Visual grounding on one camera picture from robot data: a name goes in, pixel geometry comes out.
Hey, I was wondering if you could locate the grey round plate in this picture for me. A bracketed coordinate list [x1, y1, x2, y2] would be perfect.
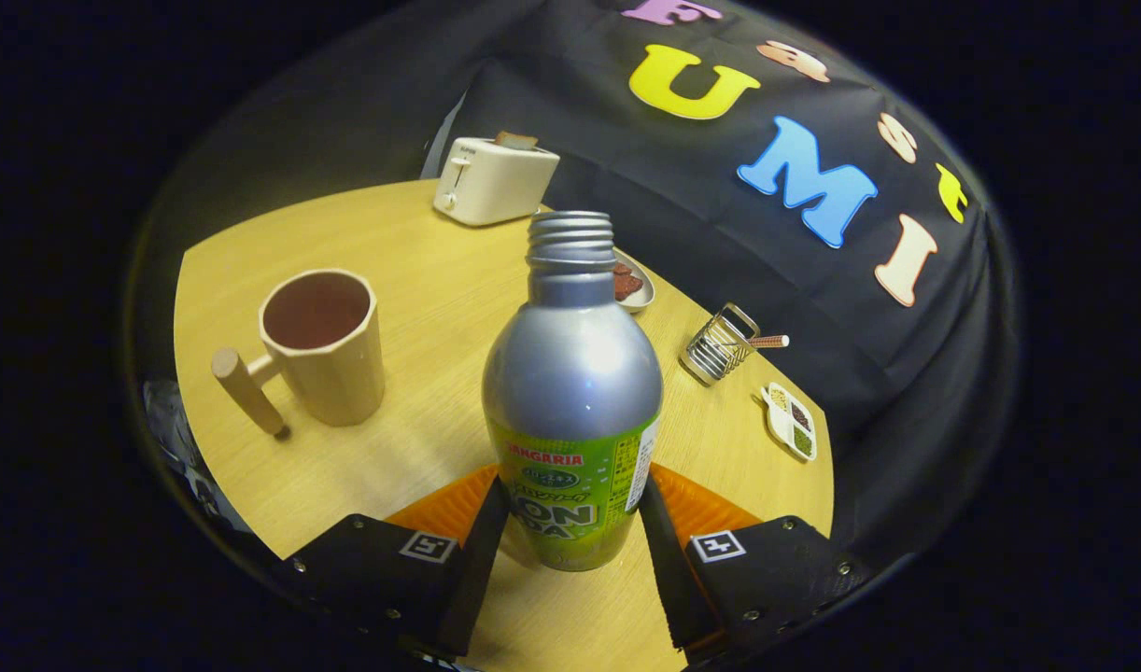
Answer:
[612, 247, 656, 313]

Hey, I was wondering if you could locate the beige cup with wooden handle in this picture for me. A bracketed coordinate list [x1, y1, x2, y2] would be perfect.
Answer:
[211, 269, 386, 441]

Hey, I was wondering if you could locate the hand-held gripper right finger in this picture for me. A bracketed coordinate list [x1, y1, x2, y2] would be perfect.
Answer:
[638, 465, 875, 662]

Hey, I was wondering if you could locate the wooden table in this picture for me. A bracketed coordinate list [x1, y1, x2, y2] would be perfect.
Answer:
[174, 179, 835, 672]

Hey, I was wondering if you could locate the silver bottle with green label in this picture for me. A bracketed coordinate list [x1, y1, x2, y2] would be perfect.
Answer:
[482, 210, 665, 572]

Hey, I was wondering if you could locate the dark crinkled plastic sheet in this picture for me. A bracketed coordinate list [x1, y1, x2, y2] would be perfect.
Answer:
[141, 378, 254, 533]

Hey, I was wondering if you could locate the metal wire holder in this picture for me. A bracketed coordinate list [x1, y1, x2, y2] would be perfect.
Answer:
[680, 302, 761, 387]

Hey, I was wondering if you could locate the white toaster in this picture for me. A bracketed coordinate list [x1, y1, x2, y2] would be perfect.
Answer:
[433, 137, 561, 227]

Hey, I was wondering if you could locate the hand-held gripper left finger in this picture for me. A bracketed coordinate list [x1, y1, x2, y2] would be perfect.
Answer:
[272, 465, 511, 659]

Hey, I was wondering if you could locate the white divided dish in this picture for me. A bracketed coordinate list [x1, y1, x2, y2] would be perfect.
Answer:
[760, 382, 819, 463]

